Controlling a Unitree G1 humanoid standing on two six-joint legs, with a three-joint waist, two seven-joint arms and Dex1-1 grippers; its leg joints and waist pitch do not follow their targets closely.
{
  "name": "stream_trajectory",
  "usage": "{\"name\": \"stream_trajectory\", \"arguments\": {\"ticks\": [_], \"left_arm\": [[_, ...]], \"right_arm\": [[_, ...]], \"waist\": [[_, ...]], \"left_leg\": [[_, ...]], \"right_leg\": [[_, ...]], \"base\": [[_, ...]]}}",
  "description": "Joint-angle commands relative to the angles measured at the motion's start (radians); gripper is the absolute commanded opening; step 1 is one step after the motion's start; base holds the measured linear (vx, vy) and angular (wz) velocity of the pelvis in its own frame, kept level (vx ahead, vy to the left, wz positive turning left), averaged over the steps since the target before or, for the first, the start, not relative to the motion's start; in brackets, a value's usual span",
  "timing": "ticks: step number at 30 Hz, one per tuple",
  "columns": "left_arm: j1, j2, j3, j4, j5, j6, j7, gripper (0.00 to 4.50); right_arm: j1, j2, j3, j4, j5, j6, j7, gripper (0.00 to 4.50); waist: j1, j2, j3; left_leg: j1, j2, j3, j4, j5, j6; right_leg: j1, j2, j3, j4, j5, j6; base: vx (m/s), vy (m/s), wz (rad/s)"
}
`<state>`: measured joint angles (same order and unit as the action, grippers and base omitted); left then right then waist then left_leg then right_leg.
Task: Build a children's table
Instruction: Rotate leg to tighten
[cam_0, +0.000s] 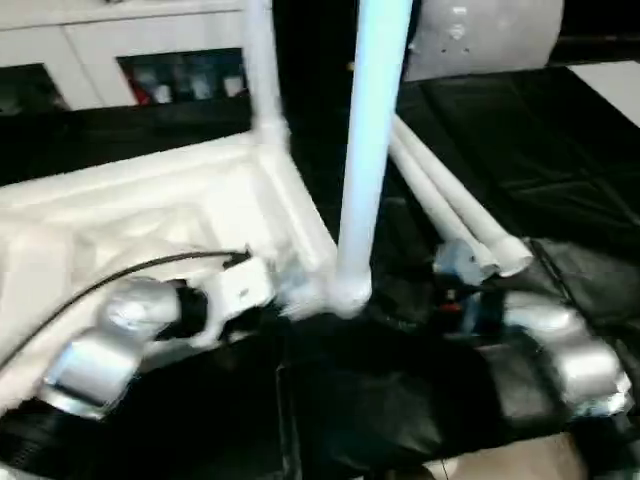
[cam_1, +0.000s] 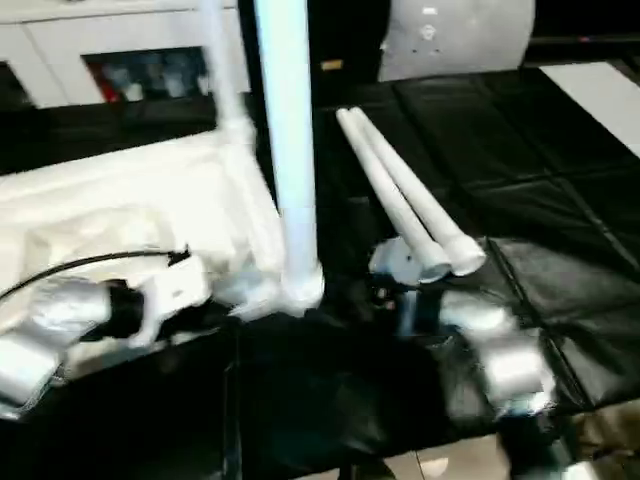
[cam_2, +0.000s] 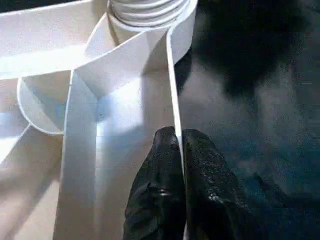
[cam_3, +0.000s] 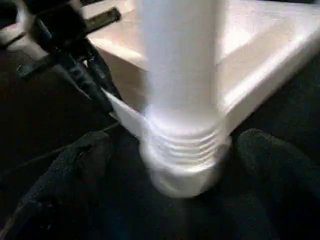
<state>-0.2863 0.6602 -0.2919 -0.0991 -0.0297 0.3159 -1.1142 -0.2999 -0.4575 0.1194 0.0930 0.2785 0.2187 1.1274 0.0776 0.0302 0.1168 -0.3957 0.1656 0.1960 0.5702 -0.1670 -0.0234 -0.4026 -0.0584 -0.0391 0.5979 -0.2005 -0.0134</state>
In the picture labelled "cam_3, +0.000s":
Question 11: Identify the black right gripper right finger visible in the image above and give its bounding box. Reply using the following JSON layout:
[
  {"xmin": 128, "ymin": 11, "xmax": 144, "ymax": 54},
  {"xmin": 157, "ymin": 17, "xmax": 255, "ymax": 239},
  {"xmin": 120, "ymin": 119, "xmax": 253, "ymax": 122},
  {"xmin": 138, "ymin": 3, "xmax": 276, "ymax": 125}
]
[{"xmin": 234, "ymin": 128, "xmax": 320, "ymax": 240}]

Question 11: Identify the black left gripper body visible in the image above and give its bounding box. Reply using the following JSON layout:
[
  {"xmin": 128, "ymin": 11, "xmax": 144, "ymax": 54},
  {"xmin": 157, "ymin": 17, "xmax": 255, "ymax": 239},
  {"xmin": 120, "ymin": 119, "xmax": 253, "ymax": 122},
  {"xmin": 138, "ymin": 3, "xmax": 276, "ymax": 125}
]
[{"xmin": 26, "ymin": 0, "xmax": 123, "ymax": 76}]

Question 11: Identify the white plastic table top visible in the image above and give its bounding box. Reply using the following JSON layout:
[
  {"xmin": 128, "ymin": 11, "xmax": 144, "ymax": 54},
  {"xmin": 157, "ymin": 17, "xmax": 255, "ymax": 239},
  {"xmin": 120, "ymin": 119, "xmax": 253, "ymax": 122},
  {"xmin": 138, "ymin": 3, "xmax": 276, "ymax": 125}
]
[{"xmin": 79, "ymin": 0, "xmax": 320, "ymax": 200}]

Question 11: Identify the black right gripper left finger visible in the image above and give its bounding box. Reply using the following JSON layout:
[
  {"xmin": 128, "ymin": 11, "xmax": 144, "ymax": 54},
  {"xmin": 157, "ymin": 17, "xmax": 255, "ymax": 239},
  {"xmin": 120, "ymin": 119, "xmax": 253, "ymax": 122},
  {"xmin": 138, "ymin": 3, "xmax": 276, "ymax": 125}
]
[{"xmin": 0, "ymin": 130, "xmax": 115, "ymax": 240}]

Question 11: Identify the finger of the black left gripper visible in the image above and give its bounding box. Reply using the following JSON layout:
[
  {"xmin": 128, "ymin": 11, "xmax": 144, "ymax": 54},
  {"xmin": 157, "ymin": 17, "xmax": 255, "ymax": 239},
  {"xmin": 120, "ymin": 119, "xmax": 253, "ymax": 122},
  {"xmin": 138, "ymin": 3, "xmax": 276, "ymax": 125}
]
[
  {"xmin": 84, "ymin": 41, "xmax": 121, "ymax": 101},
  {"xmin": 56, "ymin": 56, "xmax": 114, "ymax": 115}
]

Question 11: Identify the black work mat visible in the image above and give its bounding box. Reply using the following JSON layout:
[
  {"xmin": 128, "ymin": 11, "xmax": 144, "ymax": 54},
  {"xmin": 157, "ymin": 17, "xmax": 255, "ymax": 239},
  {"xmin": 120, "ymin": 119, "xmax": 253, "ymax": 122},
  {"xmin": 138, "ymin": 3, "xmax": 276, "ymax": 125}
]
[{"xmin": 0, "ymin": 22, "xmax": 320, "ymax": 240}]

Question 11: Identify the white plastic table leg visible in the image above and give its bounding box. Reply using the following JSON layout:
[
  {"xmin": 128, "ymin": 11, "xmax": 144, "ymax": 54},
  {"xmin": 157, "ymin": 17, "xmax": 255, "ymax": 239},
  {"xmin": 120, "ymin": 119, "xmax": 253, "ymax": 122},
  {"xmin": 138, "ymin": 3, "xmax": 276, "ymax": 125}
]
[{"xmin": 135, "ymin": 0, "xmax": 233, "ymax": 176}]

